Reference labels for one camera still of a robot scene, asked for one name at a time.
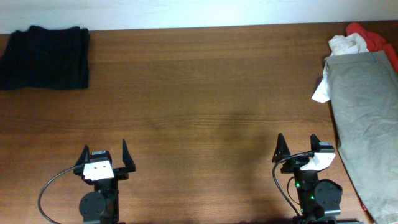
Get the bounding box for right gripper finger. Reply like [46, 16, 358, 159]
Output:
[272, 133, 290, 163]
[310, 134, 321, 152]

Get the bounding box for folded black garment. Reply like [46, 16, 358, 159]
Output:
[1, 26, 90, 90]

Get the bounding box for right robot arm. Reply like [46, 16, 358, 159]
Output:
[272, 133, 359, 224]

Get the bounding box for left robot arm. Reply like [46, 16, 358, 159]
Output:
[73, 141, 136, 224]

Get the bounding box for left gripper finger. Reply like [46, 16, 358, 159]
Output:
[75, 145, 90, 166]
[122, 139, 136, 170]

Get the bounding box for grey-green khaki shorts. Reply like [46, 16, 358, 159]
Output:
[325, 51, 397, 223]

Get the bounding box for white crumpled garment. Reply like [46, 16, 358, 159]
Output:
[312, 33, 369, 103]

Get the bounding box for red garment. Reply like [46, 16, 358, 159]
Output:
[346, 22, 397, 72]

